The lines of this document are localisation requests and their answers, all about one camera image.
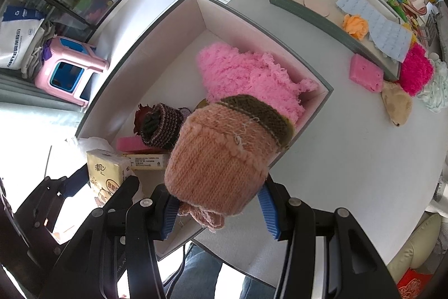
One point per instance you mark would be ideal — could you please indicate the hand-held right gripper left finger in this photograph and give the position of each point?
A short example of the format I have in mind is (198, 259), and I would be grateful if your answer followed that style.
(169, 216)

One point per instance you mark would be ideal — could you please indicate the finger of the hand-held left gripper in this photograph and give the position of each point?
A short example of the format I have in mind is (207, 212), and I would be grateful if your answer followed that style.
(77, 178)
(127, 188)

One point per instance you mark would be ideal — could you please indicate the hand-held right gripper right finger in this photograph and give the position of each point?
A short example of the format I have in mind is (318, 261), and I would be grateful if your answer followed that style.
(269, 213)

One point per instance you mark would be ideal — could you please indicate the yellow tissue pack pig print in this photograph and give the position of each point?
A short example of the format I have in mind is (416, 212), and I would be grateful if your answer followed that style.
(105, 169)

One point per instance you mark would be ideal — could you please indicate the yellow tissue pack red label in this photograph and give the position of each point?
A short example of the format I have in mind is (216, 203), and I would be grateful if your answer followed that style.
(147, 161)

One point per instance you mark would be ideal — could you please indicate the light pink sponge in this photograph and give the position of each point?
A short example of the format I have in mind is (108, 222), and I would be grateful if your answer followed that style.
(131, 144)

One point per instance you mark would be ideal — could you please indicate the dark red fabric rose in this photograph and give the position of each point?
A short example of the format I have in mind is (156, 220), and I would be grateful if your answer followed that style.
(139, 120)

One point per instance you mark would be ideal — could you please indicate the purple striped knit hat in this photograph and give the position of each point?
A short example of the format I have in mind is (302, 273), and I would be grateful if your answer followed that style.
(162, 127)

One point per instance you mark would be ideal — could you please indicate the peach knit hat olive brim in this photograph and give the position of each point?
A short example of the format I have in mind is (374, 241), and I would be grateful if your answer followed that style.
(224, 159)

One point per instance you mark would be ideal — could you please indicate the olive round plush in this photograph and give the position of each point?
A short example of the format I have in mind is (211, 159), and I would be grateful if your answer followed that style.
(201, 105)

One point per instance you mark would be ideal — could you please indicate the light pink fluffy scarf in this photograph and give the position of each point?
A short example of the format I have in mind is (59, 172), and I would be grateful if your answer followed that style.
(245, 74)

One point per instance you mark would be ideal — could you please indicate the pink plastic stool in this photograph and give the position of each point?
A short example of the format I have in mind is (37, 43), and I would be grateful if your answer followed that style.
(66, 71)

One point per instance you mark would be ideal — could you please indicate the beige sofa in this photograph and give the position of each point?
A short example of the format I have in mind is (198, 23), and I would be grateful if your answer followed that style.
(414, 246)

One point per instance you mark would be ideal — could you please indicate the white printed bag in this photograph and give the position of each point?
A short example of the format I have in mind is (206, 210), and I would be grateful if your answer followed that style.
(19, 38)

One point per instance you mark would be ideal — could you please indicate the red patterned cushion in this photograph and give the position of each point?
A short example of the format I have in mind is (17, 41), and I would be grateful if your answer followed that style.
(414, 285)

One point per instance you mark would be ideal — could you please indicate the beige cloth hat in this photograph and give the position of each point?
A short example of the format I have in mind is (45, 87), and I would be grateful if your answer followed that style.
(397, 104)

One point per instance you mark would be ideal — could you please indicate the magenta sponge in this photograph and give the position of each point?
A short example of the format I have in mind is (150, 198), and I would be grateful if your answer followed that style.
(365, 73)

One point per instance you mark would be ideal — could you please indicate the orange mesh puff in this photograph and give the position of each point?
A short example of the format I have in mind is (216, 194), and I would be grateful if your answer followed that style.
(355, 26)

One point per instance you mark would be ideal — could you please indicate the hot pink fluffy scarf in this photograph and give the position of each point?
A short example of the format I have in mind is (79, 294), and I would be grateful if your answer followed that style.
(416, 69)

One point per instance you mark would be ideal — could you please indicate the white mint fluffy scarf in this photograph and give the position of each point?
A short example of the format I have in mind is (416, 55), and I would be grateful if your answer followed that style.
(435, 88)

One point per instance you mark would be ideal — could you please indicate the light blue bubble sheet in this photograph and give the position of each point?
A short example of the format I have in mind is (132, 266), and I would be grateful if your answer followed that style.
(378, 22)

